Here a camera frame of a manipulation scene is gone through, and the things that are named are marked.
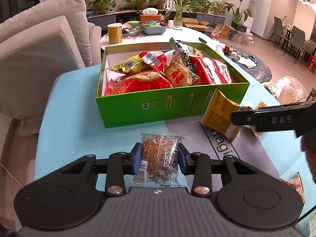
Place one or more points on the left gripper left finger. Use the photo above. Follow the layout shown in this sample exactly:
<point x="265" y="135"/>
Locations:
<point x="116" y="167"/>

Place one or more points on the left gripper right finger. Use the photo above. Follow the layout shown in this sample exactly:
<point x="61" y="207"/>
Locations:
<point x="201" y="166"/>

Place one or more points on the brown cake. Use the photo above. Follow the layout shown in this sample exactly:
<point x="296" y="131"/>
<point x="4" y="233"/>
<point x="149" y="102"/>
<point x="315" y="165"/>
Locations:
<point x="159" y="162"/>

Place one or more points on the orange wafer snack pack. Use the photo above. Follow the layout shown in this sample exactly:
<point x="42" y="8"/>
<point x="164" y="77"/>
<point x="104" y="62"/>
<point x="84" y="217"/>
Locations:
<point x="217" y="115"/>

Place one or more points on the red noodle snack bag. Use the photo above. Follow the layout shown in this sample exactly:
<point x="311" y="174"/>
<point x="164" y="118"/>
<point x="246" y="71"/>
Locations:
<point x="211" y="71"/>

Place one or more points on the red yellow snack bag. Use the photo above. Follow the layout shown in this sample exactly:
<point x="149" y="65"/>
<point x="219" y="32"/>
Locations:
<point x="131" y="65"/>

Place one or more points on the green patterned snack bag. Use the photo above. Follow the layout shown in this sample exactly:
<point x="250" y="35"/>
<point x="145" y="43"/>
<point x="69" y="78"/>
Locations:
<point x="186" y="51"/>

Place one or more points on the yellow rice cracker pack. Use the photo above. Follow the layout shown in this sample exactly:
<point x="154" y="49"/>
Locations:
<point x="179" y="75"/>

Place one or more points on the red white blue snack packet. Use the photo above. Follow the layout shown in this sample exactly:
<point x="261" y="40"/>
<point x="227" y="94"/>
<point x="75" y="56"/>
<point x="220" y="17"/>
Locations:
<point x="157" y="60"/>

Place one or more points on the person's right hand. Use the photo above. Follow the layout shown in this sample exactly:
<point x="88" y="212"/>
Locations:
<point x="308" y="147"/>

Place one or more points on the grey logo mat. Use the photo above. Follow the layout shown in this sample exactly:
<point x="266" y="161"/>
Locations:
<point x="198" y="138"/>

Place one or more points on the clear plastic bag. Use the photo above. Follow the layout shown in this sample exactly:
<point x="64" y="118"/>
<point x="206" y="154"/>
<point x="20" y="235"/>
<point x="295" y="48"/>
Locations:
<point x="286" y="90"/>

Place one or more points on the light blue table mat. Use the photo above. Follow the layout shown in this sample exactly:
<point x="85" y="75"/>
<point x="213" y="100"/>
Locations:
<point x="72" y="127"/>

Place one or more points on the red plastic stool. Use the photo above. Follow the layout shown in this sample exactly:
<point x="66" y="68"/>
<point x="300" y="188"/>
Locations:
<point x="311" y="64"/>

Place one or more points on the dark round marble table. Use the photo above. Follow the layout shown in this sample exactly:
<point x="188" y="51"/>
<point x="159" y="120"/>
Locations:
<point x="252" y="64"/>

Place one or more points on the grey dining chair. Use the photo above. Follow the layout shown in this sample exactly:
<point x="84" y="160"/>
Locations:
<point x="296" y="43"/>
<point x="278" y="30"/>

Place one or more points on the green cardboard box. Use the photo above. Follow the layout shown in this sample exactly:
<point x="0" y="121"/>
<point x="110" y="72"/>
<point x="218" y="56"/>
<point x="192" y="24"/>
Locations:
<point x="161" y="104"/>

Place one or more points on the red bag in box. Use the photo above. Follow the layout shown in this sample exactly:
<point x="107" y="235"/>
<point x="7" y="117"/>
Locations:
<point x="119" y="83"/>

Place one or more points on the dark jar on round table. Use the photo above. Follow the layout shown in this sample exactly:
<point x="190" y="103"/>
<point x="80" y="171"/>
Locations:
<point x="234" y="56"/>

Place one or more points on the large leafy floor plant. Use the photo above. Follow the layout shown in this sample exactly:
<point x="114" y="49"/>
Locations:
<point x="238" y="14"/>

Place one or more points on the white oval coffee table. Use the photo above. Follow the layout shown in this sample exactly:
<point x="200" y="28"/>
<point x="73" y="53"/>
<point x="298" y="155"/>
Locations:
<point x="159" y="41"/>

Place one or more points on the yellow cylindrical can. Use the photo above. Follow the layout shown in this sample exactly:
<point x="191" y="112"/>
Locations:
<point x="115" y="34"/>

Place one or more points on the blue-grey snack tray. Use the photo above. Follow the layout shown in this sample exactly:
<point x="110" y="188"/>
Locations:
<point x="155" y="29"/>

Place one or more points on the open cardboard box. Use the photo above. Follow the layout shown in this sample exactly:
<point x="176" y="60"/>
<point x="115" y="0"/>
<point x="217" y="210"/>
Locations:
<point x="193" y="23"/>

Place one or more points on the beige sofa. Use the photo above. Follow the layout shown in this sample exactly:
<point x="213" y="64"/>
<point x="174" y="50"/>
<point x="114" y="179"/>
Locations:
<point x="38" y="45"/>

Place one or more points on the orange tissue box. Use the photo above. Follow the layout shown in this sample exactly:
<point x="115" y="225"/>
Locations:
<point x="149" y="14"/>

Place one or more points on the glass vase with plant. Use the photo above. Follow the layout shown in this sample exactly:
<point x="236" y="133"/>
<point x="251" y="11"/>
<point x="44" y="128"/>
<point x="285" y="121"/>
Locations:
<point x="180" y="6"/>

